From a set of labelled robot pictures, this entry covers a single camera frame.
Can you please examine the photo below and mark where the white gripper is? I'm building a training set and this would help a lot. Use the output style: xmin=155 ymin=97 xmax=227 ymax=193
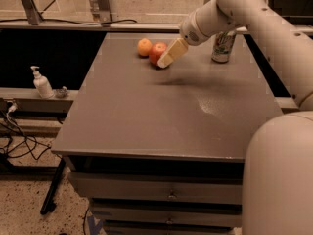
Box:
xmin=157 ymin=11 xmax=208 ymax=69

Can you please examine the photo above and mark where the red apple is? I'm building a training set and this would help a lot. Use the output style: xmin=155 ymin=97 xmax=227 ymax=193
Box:
xmin=149 ymin=42 xmax=167 ymax=66

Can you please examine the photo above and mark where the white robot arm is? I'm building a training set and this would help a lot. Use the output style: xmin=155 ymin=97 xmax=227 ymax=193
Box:
xmin=158 ymin=0 xmax=313 ymax=235

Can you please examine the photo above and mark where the orange fruit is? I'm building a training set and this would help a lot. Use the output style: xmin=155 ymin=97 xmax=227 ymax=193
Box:
xmin=137 ymin=38 xmax=153 ymax=57

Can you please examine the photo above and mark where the green white soda can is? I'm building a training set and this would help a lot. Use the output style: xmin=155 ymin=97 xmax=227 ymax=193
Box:
xmin=211 ymin=31 xmax=236 ymax=64

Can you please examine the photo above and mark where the grey drawer cabinet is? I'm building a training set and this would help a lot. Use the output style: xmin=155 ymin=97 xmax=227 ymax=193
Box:
xmin=53 ymin=33 xmax=281 ymax=235

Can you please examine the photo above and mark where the small grey metal object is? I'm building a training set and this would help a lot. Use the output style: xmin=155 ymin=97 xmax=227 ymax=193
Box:
xmin=55 ymin=86 xmax=68 ymax=98

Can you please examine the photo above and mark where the white pump dispenser bottle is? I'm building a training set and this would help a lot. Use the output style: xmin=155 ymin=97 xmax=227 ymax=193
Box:
xmin=30 ymin=66 xmax=54 ymax=99

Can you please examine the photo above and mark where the top grey drawer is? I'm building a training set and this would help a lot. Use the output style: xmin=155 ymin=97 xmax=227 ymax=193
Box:
xmin=68 ymin=172 xmax=242 ymax=205

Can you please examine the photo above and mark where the grey drawer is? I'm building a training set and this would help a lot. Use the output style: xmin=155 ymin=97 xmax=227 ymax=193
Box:
xmin=90 ymin=202 xmax=242 ymax=227
xmin=68 ymin=172 xmax=242 ymax=205

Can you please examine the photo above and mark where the grey side shelf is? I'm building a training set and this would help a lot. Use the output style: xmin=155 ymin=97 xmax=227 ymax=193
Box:
xmin=0 ymin=87 xmax=78 ymax=113

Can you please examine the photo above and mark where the middle grey drawer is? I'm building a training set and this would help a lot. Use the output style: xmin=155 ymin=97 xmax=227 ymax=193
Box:
xmin=90 ymin=202 xmax=242 ymax=227

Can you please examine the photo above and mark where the black table leg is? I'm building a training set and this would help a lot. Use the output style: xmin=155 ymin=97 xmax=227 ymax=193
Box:
xmin=40 ymin=160 xmax=66 ymax=215

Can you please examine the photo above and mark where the middle metal bracket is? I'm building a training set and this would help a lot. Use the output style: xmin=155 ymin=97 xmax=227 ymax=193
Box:
xmin=97 ymin=0 xmax=111 ymax=23

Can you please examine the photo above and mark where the metal bracket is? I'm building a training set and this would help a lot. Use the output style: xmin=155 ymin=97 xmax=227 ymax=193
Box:
xmin=21 ymin=0 xmax=43 ymax=25
xmin=97 ymin=0 xmax=111 ymax=23

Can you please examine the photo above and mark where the left metal bracket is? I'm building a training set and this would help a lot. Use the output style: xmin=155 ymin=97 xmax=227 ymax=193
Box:
xmin=21 ymin=0 xmax=43 ymax=25

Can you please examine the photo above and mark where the black cable on ledge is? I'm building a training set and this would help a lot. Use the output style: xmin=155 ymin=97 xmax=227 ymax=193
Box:
xmin=0 ymin=18 xmax=138 ymax=27

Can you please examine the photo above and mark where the black cable bundle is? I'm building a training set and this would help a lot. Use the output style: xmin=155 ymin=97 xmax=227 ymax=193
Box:
xmin=0 ymin=101 xmax=53 ymax=161

